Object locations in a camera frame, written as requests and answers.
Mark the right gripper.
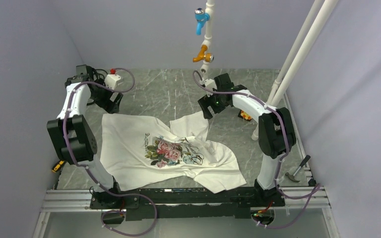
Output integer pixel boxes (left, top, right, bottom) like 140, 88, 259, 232
198, 88, 229, 119

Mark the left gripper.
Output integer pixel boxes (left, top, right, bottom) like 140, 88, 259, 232
90, 78, 124, 114

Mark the white printed t-shirt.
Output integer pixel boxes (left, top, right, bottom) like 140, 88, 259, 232
100, 112, 246, 193

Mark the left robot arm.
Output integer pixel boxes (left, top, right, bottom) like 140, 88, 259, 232
47, 64, 123, 208

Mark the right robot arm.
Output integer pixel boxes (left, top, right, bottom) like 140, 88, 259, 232
192, 70, 296, 206

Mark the orange faucet tap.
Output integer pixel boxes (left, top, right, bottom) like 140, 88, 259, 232
192, 45, 214, 63

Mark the yellow black screwdriver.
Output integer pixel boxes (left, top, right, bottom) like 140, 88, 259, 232
51, 160, 66, 173

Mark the blue faucet tap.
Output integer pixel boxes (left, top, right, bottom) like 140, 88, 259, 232
194, 8, 210, 35

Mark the claw hammer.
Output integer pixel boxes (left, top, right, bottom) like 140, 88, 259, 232
285, 155, 311, 183

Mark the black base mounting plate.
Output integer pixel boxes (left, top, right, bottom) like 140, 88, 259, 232
90, 187, 285, 221

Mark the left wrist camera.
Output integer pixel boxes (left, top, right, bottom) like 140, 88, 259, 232
104, 68, 123, 90

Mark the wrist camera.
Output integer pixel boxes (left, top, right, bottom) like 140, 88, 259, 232
104, 68, 123, 90
203, 79, 217, 96

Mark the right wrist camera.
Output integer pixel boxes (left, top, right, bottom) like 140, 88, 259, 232
203, 79, 217, 96

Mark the black coiled cable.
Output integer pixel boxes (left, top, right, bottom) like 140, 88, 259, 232
85, 67, 111, 106

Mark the white pvc pipe frame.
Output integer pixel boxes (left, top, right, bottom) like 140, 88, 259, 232
200, 0, 339, 141

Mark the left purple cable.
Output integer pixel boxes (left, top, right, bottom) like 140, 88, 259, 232
62, 68, 158, 238

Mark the purple cable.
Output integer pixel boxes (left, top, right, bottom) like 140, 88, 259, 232
62, 68, 158, 238
192, 70, 322, 230

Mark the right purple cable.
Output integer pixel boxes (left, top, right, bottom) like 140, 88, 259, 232
192, 70, 322, 230

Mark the aluminium rail frame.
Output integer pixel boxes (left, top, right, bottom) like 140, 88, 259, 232
33, 165, 339, 238

